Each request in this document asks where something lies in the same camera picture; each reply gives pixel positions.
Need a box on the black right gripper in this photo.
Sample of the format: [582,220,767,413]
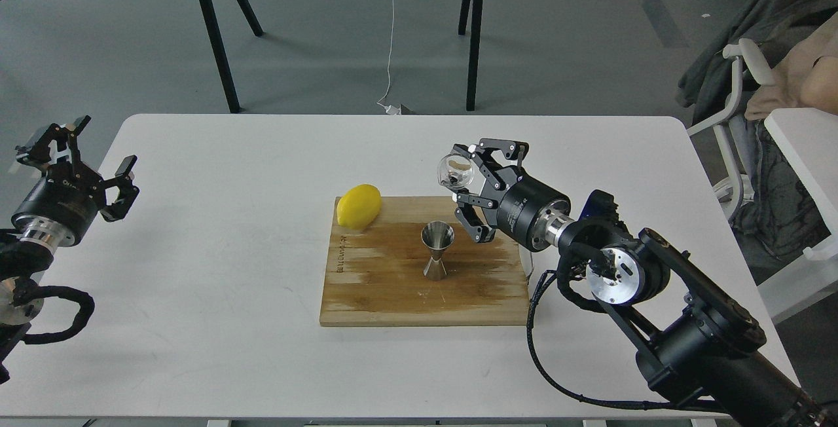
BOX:
[452,138,571,253]

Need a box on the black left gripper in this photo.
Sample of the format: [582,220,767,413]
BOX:
[12,115,139,247]

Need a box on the small clear glass cup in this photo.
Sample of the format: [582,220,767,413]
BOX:
[437,153,474,191]

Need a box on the steel double jigger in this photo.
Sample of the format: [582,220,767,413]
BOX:
[421,221,454,282]

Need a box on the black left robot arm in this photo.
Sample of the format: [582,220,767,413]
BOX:
[1,115,139,359]

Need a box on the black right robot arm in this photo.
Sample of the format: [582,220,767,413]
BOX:
[437,138,836,426]

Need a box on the wooden cutting board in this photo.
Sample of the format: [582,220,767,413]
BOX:
[319,196,530,327]

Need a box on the yellow lemon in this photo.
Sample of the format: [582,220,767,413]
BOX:
[336,183,382,231]

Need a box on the person in beige sweater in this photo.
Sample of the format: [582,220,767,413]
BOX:
[731,16,837,275]

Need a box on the white office chair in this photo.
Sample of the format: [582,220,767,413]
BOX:
[686,37,838,323]

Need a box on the white side table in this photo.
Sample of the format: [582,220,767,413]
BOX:
[764,108,837,235]

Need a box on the dark grey jacket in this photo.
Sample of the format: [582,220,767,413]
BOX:
[676,0,838,125]

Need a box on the white power cable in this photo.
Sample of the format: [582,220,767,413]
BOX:
[377,0,404,116]

